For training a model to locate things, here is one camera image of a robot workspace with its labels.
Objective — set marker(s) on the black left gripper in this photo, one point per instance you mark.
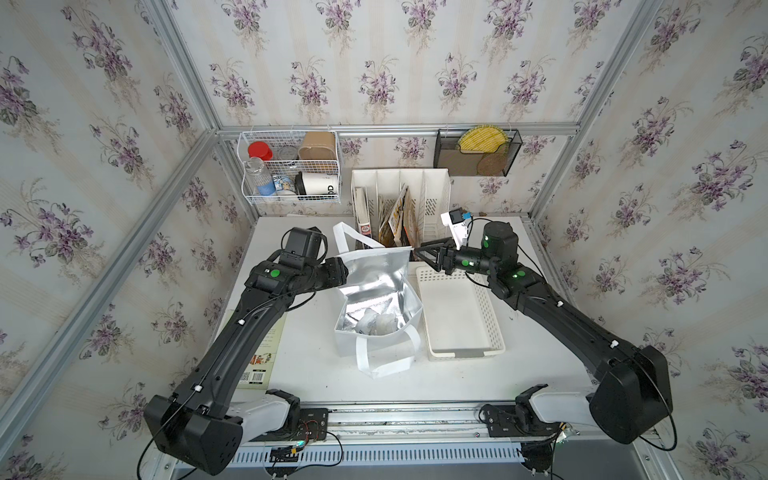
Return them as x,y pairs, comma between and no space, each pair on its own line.
339,273

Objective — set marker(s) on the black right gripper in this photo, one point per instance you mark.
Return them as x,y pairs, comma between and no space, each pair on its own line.
445,256

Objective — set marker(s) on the white blue-printed ice pack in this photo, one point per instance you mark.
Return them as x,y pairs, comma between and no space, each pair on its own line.
373,323

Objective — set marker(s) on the white insulated delivery bag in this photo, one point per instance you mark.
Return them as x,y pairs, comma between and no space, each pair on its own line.
377,279

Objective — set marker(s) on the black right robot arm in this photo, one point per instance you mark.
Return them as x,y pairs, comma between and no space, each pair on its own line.
633,392

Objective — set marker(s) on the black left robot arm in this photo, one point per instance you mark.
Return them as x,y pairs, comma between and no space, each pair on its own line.
199,423

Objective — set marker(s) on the colourful history book in organizer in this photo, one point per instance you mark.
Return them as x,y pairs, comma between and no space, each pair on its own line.
410,231

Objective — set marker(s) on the yellow book in organizer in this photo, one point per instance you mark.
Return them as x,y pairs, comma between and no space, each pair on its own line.
392,220

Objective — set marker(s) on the white perforated file organizer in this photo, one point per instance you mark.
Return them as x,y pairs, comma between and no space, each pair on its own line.
430,189

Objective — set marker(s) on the red white thick book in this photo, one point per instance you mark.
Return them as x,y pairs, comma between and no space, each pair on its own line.
361,211

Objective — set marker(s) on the white perforated plastic tray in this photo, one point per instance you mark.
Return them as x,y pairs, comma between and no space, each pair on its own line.
459,317

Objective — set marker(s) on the white black cup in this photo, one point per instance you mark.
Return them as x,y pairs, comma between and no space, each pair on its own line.
317,184

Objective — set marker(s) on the brown woven round coaster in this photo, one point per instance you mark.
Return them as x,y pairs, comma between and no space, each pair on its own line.
493,164

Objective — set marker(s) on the clear plastic bottle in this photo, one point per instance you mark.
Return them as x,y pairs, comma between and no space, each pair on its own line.
259,177

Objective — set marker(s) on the green children's history book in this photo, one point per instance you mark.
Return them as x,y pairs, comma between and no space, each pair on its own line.
260,367

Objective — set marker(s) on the red lidded jar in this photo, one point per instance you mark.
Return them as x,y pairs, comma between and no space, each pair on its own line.
260,150

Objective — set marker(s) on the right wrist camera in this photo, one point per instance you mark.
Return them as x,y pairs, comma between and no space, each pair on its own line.
458,222

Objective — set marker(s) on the black mesh wall basket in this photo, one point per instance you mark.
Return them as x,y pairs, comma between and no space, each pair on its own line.
447,154

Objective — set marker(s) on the white wire wall basket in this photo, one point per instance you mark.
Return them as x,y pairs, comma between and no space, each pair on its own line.
286,165

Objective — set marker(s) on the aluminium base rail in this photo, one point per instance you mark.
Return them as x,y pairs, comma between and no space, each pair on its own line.
442,433

